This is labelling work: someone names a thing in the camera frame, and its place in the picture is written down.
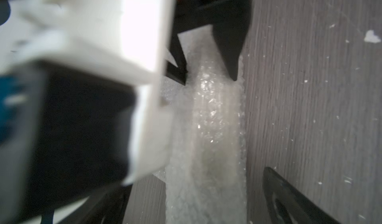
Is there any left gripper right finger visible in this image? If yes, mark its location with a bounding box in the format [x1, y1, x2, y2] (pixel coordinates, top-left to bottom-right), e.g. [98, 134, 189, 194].
[262, 167, 339, 224]

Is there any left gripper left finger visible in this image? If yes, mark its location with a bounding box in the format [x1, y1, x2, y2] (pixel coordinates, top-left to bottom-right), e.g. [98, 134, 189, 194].
[59, 185, 133, 224]

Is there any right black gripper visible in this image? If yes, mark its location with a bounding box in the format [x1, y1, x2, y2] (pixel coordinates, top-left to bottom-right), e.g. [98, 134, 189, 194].
[166, 0, 251, 85]

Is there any clear bubble wrap sheet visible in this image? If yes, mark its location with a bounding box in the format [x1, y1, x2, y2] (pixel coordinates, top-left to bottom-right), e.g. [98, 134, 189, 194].
[155, 26, 247, 224]

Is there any white paper scrap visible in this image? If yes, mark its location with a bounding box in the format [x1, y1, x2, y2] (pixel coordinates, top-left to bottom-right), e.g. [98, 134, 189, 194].
[364, 30, 382, 44]

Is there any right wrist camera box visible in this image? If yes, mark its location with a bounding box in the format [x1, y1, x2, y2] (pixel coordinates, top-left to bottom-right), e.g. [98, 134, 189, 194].
[1, 0, 176, 224]

